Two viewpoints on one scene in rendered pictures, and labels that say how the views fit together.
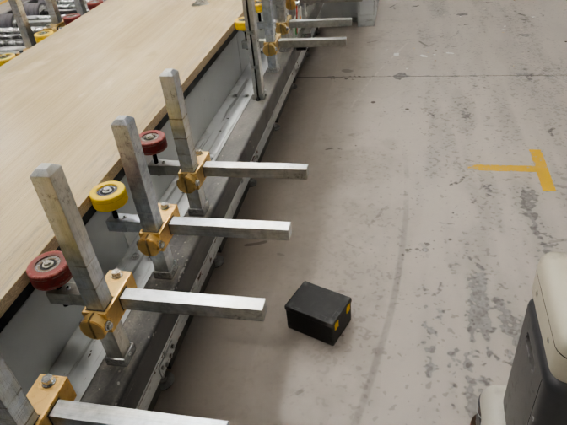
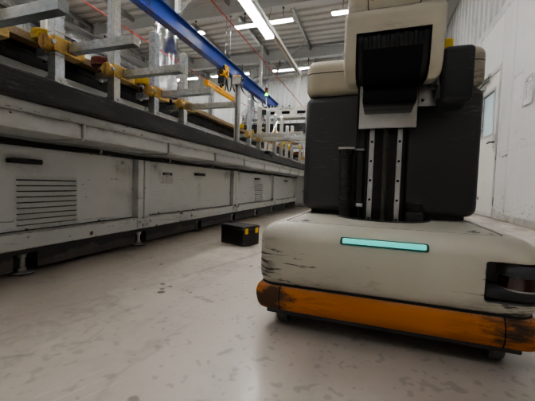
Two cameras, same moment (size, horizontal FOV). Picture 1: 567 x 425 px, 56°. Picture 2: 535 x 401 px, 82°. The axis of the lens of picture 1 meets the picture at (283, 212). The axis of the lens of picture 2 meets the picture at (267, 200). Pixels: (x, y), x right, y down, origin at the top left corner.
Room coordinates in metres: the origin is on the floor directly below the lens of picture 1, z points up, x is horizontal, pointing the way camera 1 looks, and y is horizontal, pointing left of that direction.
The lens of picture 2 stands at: (-0.55, -0.39, 0.38)
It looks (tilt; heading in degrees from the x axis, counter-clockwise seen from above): 3 degrees down; 4
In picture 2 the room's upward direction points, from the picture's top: 2 degrees clockwise
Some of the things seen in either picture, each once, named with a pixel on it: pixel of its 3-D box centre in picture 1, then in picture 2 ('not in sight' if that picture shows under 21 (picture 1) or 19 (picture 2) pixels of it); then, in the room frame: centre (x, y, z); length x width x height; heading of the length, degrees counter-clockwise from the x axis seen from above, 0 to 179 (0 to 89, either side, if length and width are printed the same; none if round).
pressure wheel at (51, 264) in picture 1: (56, 283); (101, 71); (0.79, 0.45, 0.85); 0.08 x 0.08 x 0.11
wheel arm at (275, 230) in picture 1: (197, 227); (173, 94); (0.98, 0.20, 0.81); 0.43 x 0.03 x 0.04; 75
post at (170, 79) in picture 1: (187, 159); (183, 96); (1.21, 0.23, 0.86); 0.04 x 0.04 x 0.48; 75
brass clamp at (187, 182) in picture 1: (194, 171); (185, 106); (1.23, 0.22, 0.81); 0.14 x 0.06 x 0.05; 165
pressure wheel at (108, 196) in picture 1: (113, 208); (141, 88); (1.03, 0.39, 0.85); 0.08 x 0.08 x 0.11
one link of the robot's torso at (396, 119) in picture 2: not in sight; (414, 75); (0.31, -0.71, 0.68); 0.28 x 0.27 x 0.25; 75
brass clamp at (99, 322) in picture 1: (108, 303); (118, 73); (0.75, 0.35, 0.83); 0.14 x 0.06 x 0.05; 165
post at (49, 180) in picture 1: (90, 281); (114, 52); (0.72, 0.36, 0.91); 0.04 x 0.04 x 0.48; 75
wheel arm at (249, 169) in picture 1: (227, 169); (200, 107); (1.23, 0.14, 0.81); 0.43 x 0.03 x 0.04; 75
